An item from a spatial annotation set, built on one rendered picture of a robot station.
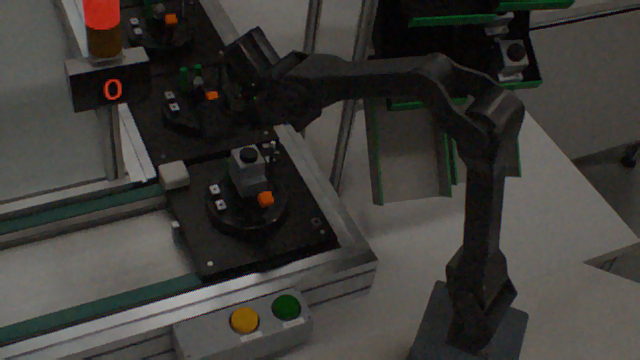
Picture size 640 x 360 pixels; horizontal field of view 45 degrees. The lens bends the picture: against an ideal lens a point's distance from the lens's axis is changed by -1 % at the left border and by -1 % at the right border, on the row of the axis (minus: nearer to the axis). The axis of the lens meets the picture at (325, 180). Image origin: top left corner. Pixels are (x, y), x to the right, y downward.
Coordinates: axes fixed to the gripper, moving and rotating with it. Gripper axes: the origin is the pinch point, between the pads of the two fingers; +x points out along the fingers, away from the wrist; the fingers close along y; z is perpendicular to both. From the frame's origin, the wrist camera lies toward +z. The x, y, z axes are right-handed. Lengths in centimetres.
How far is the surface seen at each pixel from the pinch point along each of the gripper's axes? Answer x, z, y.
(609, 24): 60, 6, -133
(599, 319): -2, -50, -54
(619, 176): 116, -46, -174
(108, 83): 2.7, 9.5, 19.4
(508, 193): 19, -26, -55
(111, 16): -5.8, 17.3, 18.0
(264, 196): 2.1, -12.8, 0.5
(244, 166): 5.1, -7.5, 1.5
